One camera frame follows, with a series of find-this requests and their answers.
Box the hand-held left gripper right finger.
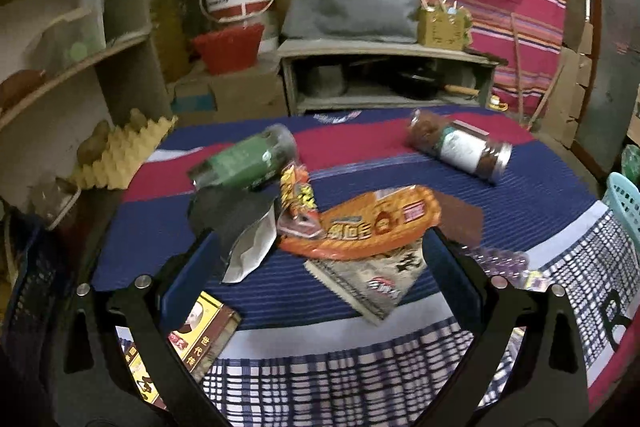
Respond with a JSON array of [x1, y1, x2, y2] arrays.
[[422, 227, 588, 427]]

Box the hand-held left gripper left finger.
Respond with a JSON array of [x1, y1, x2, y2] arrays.
[[62, 229, 236, 427]]

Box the grey printed snack packet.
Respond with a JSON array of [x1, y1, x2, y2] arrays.
[[305, 247, 429, 326]]

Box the large orange snack packet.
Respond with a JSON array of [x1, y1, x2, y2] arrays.
[[277, 186, 442, 261]]

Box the light blue plastic basket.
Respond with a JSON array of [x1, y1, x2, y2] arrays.
[[602, 172, 640, 254]]

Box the yellow printed box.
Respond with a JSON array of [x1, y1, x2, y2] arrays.
[[117, 291, 242, 409]]

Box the purple bead packet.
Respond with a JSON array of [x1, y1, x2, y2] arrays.
[[465, 244, 549, 291]]

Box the brown flat wrapper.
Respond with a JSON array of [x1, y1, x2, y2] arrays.
[[434, 196, 485, 246]]

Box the dark green foil pouch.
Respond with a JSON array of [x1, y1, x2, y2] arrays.
[[187, 188, 278, 284]]

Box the green label plastic jar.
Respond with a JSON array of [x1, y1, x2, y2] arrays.
[[187, 124, 300, 191]]

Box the brown jar with silver lid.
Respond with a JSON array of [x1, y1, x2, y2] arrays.
[[405, 109, 514, 184]]

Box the small red yellow snack packet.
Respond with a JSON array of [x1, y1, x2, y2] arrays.
[[277, 162, 324, 241]]

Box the yellow egg carton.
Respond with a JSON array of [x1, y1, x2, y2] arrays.
[[70, 108, 179, 190]]

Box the dark blue plastic crate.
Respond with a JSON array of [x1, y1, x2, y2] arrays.
[[0, 212, 67, 358]]

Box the cardboard box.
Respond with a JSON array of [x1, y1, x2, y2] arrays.
[[170, 74, 289, 126]]

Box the black pan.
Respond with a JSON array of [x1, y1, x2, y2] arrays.
[[395, 69, 481, 100]]

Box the green packet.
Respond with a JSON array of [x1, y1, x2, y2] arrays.
[[621, 146, 640, 186]]

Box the cardboard pieces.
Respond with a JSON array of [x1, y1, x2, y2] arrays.
[[540, 0, 597, 148]]

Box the wooden shelf unit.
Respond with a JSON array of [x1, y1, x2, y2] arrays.
[[0, 0, 174, 218]]

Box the red plastic basket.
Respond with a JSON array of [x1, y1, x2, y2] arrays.
[[192, 24, 265, 76]]

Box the low wooden table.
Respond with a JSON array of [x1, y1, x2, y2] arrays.
[[276, 38, 501, 116]]

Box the yellow box of sticks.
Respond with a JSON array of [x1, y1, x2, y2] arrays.
[[417, 0, 472, 50]]

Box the sweet potato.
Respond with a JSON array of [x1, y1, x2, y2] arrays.
[[0, 71, 44, 106]]

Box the clear plastic container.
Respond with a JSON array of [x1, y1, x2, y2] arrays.
[[30, 7, 106, 73]]

